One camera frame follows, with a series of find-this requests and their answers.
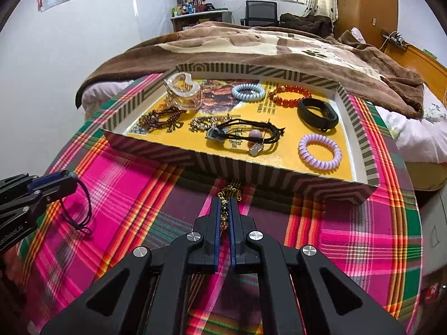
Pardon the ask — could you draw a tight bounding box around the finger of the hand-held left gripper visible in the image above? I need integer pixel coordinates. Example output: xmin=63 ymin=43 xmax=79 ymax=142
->
xmin=0 ymin=173 xmax=78 ymax=224
xmin=0 ymin=169 xmax=69 ymax=200

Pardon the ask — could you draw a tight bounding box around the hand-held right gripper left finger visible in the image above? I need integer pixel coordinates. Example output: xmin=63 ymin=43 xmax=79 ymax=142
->
xmin=40 ymin=197 xmax=222 ymax=335

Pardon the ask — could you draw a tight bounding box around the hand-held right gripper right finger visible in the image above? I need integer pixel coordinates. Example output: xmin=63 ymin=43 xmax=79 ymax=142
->
xmin=230 ymin=198 xmax=407 ymax=335

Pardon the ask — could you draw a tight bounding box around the gold bead chain bracelet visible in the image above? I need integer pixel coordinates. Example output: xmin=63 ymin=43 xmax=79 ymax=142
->
xmin=216 ymin=185 xmax=243 ymax=231

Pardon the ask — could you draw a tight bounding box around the black cord bracelet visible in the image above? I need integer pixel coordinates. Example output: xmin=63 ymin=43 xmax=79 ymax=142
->
xmin=61 ymin=173 xmax=93 ymax=236

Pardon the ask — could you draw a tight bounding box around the striped cardboard box yellow bottom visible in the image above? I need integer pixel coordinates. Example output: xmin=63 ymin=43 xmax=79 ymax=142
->
xmin=101 ymin=61 xmax=381 ymax=207

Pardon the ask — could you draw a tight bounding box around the black hair tie pink ball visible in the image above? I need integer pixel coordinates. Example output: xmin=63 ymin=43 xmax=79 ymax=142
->
xmin=206 ymin=119 xmax=285 ymax=155

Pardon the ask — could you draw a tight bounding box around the amber bead bracelet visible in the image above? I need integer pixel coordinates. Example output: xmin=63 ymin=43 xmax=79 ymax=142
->
xmin=138 ymin=110 xmax=165 ymax=130

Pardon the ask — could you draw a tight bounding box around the purple spiral hair tie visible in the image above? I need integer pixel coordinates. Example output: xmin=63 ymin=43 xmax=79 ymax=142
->
xmin=298 ymin=133 xmax=342 ymax=171

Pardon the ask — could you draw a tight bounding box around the dark red bead bracelet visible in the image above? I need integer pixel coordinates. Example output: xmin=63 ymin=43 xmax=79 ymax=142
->
xmin=154 ymin=107 xmax=188 ymax=134

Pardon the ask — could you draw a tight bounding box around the pale blue spiral hair tie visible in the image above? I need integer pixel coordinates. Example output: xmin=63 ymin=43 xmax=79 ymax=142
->
xmin=231 ymin=83 xmax=267 ymax=102

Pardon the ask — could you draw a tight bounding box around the pink green plaid tablecloth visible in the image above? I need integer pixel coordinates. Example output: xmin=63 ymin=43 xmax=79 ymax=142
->
xmin=19 ymin=73 xmax=423 ymax=335

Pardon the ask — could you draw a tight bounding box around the clear plastic hair claw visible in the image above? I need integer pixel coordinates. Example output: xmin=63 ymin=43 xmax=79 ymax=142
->
xmin=163 ymin=72 xmax=204 ymax=111

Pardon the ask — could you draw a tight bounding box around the brown paw print blanket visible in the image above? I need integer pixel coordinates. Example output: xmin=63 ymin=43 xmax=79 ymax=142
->
xmin=75 ymin=21 xmax=425 ymax=119

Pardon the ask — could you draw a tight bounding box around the grey drawer cabinet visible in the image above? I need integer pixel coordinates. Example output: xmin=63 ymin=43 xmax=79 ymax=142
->
xmin=417 ymin=185 xmax=447 ymax=276

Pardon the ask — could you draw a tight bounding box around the dark wooden desk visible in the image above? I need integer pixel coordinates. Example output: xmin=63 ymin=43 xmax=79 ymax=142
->
xmin=170 ymin=10 xmax=233 ymax=35

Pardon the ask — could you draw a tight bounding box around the group of bottles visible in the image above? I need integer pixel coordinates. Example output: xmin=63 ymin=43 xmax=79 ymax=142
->
xmin=173 ymin=0 xmax=196 ymax=16

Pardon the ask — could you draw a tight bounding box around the dark brown clothes pile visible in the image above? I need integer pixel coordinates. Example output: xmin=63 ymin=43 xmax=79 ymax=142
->
xmin=279 ymin=13 xmax=334 ymax=39

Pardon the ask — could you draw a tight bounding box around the black office chair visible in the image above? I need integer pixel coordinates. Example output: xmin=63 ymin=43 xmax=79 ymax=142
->
xmin=241 ymin=1 xmax=280 ymax=28

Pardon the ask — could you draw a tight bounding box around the power strip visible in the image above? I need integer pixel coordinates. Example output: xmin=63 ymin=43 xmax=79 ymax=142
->
xmin=381 ymin=31 xmax=413 ymax=47

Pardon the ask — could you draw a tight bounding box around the wooden headboard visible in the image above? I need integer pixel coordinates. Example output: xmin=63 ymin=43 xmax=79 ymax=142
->
xmin=384 ymin=44 xmax=447 ymax=88

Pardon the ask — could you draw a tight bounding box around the wooden wardrobe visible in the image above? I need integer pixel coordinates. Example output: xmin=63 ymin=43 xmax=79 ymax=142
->
xmin=332 ymin=0 xmax=399 ymax=51

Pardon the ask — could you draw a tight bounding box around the black band bracelet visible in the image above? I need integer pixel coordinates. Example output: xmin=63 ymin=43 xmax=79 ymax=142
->
xmin=298 ymin=98 xmax=339 ymax=131

